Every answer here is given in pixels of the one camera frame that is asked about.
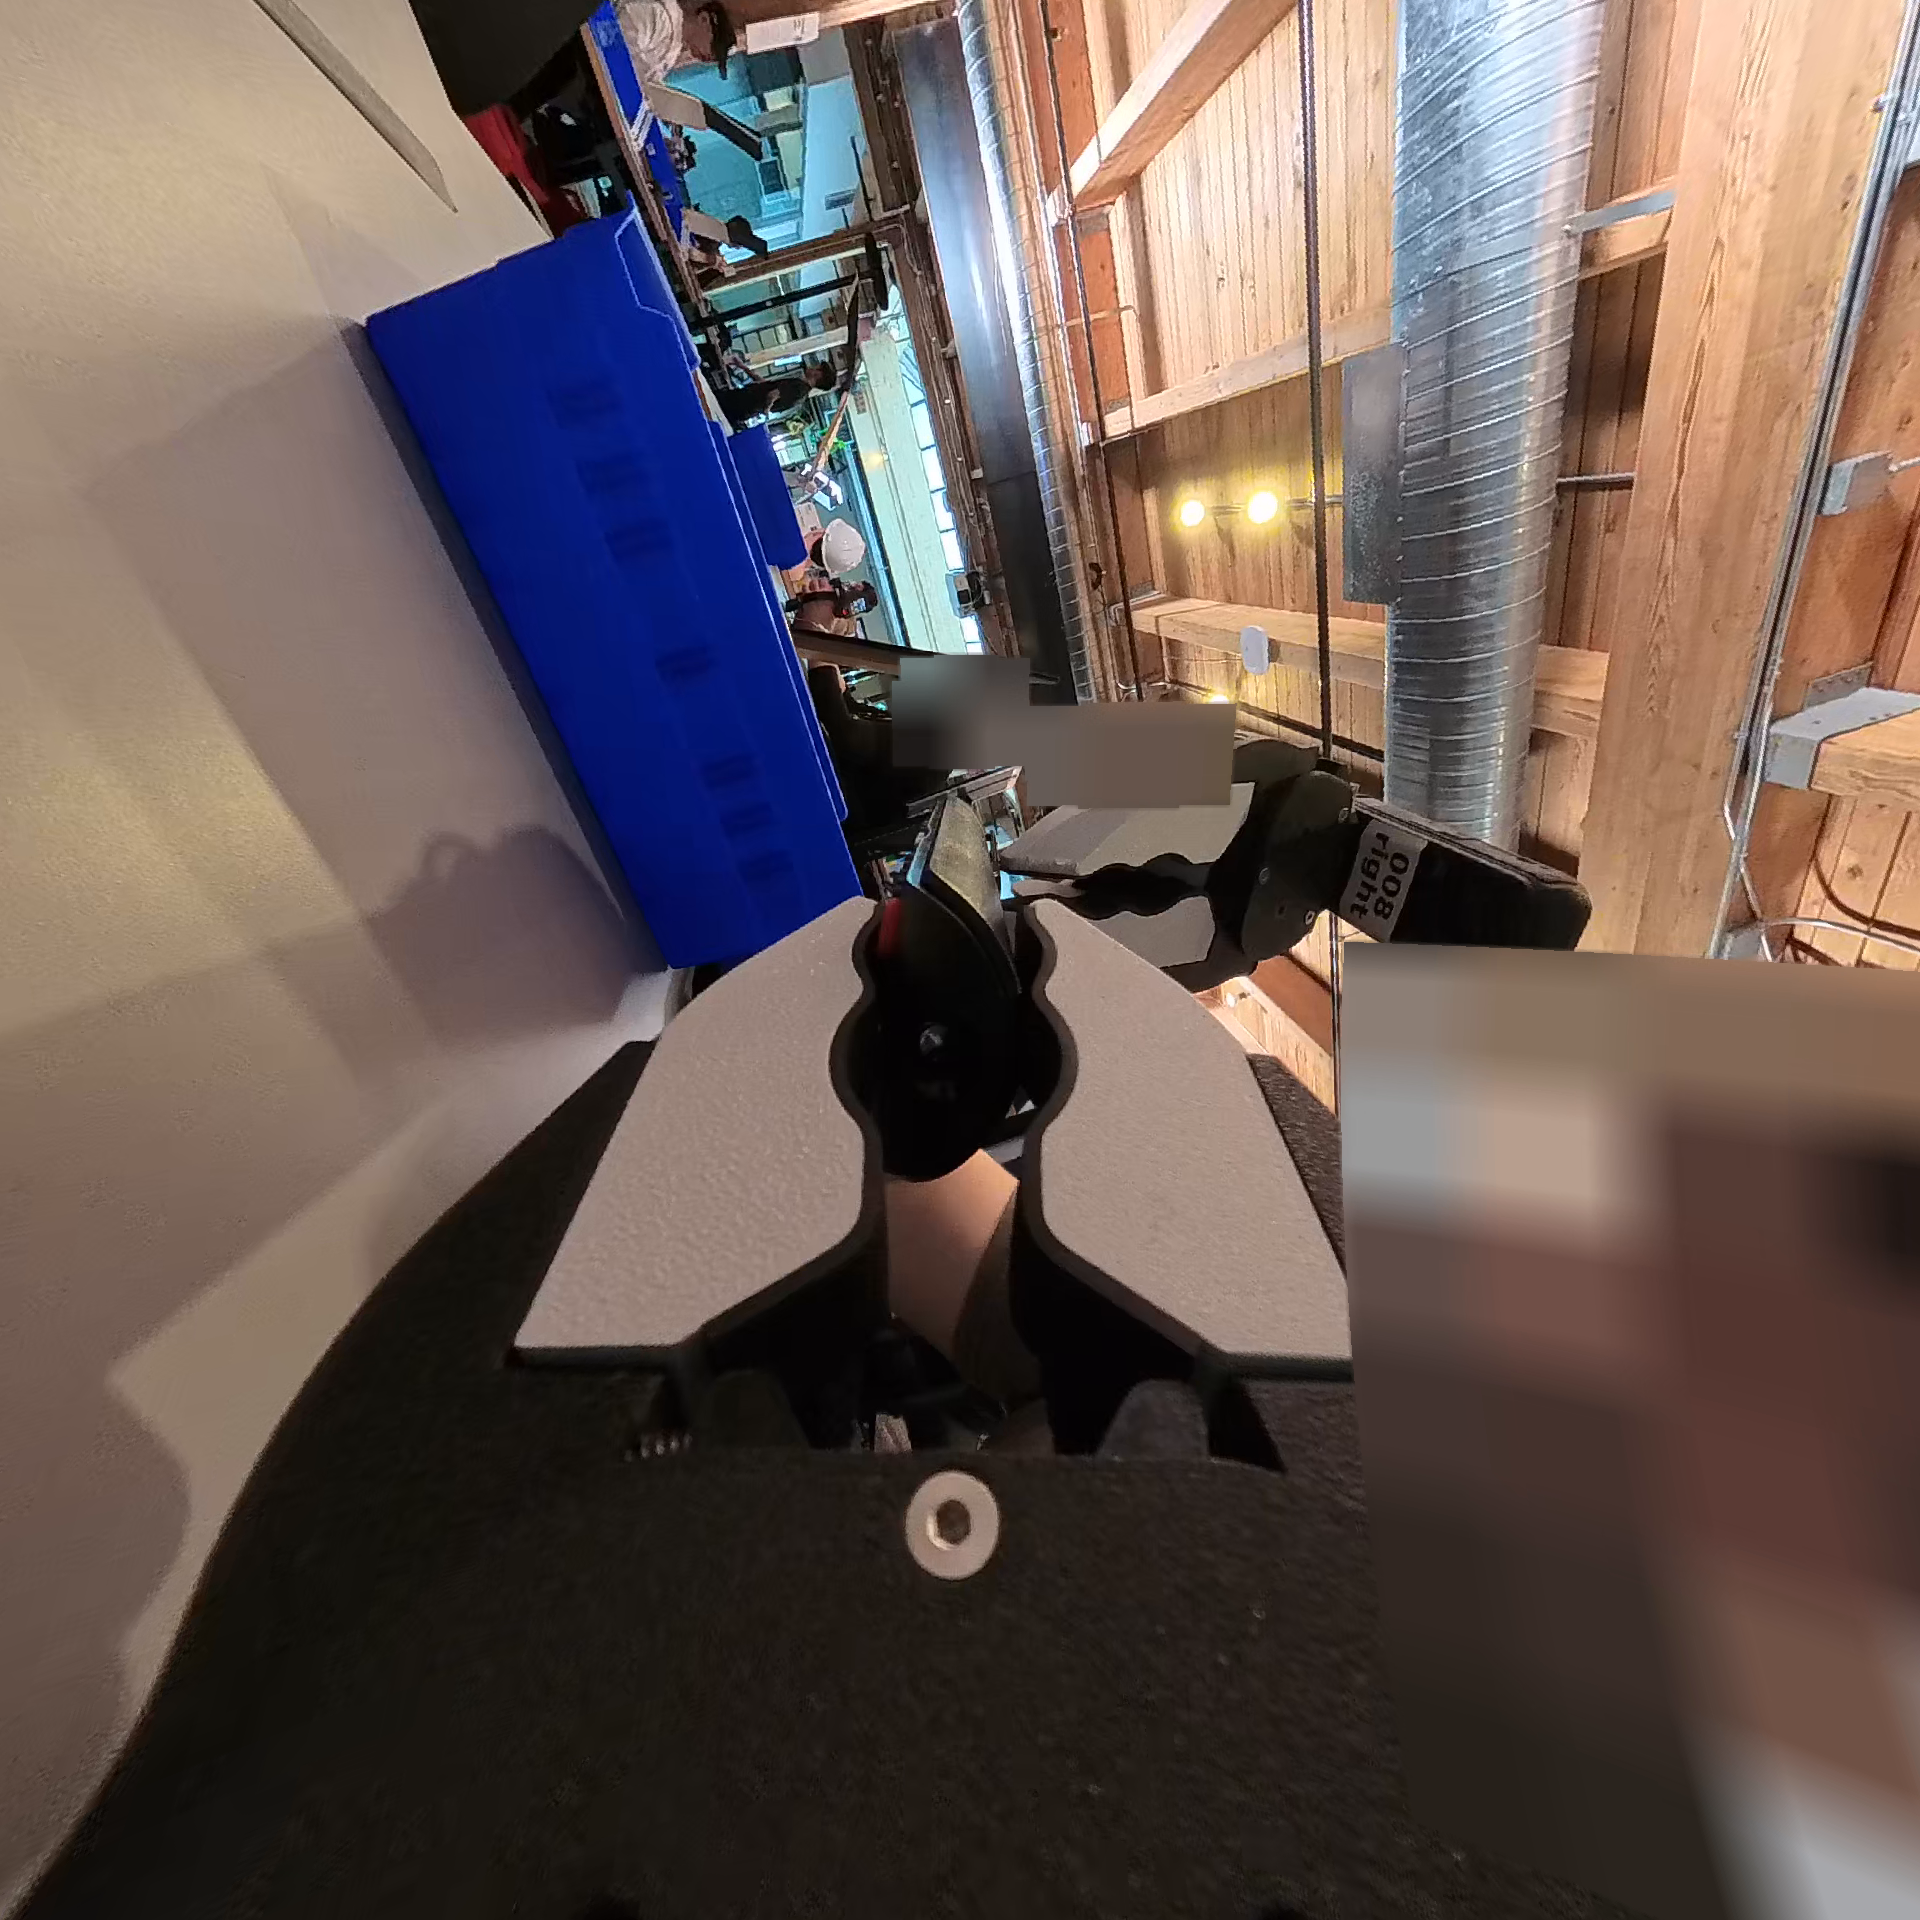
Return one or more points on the grey electrical junction box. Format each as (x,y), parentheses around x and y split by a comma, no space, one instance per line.
(1858,483)

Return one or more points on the small blue storage bin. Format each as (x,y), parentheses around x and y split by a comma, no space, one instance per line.
(763,497)

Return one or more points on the red bag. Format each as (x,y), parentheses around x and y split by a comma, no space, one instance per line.
(503,151)

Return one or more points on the blue plastic bin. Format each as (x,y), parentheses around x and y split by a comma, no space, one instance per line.
(600,569)

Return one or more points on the white ceiling sensor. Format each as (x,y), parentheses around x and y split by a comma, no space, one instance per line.
(1257,649)

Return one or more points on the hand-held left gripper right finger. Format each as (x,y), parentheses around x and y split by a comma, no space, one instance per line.
(1185,1186)

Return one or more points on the black remote control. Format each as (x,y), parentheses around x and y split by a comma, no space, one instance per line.
(931,1037)

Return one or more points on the large silver ventilation duct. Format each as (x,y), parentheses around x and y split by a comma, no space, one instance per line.
(1473,452)

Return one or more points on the row of blue bins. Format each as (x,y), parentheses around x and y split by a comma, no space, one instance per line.
(647,121)

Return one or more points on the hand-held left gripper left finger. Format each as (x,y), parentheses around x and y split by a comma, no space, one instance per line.
(705,1142)

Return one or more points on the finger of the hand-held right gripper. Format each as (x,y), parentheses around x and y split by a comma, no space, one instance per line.
(1125,841)
(1154,937)

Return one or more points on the person's right forearm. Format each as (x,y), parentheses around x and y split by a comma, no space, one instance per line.
(947,1244)

